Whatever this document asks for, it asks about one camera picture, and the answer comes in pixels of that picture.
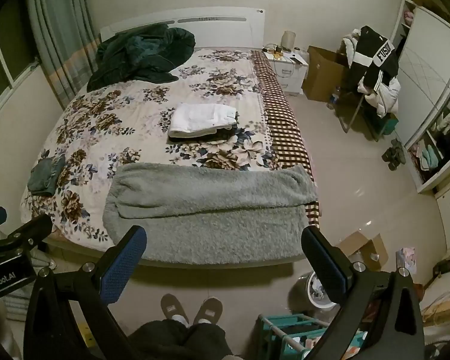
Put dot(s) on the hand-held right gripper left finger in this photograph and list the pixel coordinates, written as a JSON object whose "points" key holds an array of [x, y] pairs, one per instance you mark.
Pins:
{"points": [[121, 266]]}

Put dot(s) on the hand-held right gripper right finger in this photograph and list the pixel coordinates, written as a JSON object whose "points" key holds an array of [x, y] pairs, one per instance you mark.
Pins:
{"points": [[322, 266]]}

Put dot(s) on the grey fleece pants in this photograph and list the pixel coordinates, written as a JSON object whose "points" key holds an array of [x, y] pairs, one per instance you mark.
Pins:
{"points": [[210, 213]]}

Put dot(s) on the white folded pants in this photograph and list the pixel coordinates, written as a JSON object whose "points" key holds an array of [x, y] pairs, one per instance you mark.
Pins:
{"points": [[202, 118]]}

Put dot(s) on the pale striped cloth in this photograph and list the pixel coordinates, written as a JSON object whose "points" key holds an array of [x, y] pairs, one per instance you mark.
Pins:
{"points": [[16, 303]]}

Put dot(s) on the brown bag on floor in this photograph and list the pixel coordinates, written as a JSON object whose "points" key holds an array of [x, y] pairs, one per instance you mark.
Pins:
{"points": [[360, 247]]}

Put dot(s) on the teal folded jeans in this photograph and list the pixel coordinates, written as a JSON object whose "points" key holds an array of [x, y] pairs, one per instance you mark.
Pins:
{"points": [[44, 174]]}

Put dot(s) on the person's brown slipper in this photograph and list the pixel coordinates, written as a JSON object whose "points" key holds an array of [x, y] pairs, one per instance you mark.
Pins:
{"points": [[172, 307], [210, 309]]}

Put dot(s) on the teal rack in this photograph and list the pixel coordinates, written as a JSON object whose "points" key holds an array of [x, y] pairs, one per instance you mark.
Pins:
{"points": [[285, 330]]}

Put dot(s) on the printed packet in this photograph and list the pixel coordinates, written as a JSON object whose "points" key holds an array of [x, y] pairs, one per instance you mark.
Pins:
{"points": [[407, 258]]}

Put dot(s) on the person's dark trouser legs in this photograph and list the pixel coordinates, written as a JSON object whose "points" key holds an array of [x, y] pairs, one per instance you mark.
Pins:
{"points": [[180, 341]]}

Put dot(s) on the brown checked sheet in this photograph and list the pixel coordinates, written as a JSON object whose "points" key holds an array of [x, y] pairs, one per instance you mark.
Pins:
{"points": [[281, 131]]}

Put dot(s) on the floral blanket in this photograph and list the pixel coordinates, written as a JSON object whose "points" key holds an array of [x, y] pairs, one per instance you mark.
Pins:
{"points": [[135, 120]]}

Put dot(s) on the teal folded clothes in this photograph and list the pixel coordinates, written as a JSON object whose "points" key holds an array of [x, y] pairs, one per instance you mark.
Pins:
{"points": [[429, 157]]}

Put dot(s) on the folding chair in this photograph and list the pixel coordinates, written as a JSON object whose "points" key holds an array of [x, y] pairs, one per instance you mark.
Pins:
{"points": [[354, 114]]}

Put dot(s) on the window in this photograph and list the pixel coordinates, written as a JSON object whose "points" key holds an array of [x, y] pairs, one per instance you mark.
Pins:
{"points": [[3, 56]]}

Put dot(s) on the dark folded clothes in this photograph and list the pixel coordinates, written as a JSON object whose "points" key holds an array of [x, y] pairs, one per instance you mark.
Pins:
{"points": [[227, 135]]}

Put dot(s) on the plastic water bottle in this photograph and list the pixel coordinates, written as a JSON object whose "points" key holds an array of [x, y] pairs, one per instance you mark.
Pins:
{"points": [[334, 99]]}

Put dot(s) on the white puffy jacket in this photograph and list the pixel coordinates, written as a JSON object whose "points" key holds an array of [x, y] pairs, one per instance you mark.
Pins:
{"points": [[386, 95]]}

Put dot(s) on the open cardboard box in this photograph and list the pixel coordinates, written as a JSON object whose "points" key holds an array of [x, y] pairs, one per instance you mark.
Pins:
{"points": [[322, 75]]}

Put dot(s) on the white nightstand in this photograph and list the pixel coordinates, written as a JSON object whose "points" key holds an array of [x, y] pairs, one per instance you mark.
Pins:
{"points": [[289, 73]]}

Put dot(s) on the grey green curtain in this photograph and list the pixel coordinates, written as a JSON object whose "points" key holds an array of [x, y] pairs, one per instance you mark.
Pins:
{"points": [[56, 26]]}

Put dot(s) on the white wardrobe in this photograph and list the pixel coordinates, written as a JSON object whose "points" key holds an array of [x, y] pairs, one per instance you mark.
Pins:
{"points": [[424, 82]]}

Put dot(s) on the dark green quilted coat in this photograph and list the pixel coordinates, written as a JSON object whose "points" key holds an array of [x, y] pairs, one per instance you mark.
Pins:
{"points": [[142, 56]]}

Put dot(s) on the black and white jacket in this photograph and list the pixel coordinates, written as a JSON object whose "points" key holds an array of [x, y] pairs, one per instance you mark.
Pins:
{"points": [[375, 56]]}

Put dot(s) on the white jug on nightstand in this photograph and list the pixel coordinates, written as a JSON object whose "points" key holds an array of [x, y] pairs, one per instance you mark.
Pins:
{"points": [[288, 39]]}

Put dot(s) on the white bed with headboard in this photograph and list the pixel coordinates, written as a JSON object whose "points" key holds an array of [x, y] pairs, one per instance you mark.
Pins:
{"points": [[210, 22]]}

